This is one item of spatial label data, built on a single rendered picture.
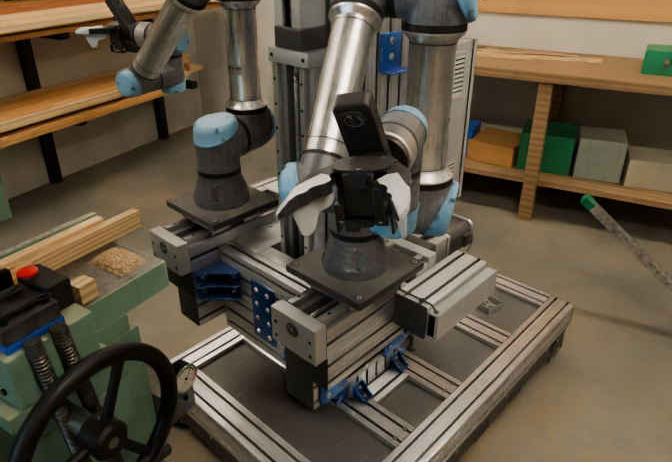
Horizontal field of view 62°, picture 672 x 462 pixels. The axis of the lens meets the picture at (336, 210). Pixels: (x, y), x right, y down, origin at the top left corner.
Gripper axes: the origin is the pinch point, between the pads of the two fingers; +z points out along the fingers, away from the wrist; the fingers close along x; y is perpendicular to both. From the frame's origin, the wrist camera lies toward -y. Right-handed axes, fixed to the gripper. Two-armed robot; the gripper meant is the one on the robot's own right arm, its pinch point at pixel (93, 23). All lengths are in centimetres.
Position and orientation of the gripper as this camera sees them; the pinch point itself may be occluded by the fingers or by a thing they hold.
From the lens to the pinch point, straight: 196.5
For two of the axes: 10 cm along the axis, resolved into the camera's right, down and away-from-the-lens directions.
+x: 4.8, -5.1, 7.2
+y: 0.7, 8.4, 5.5
